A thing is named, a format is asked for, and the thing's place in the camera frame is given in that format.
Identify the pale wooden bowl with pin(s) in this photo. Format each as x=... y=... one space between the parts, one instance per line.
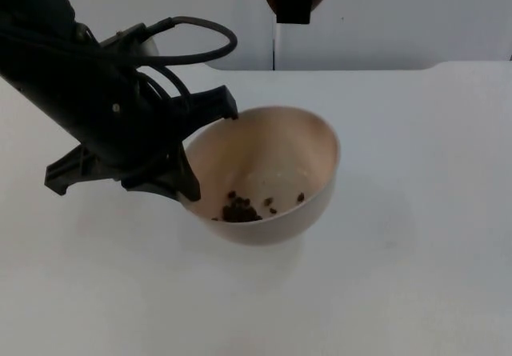
x=276 y=160

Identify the coffee beans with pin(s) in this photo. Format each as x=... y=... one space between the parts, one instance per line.
x=240 y=212

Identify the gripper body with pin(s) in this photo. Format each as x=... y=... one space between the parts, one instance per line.
x=104 y=128

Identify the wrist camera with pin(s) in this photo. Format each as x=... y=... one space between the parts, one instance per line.
x=128 y=42

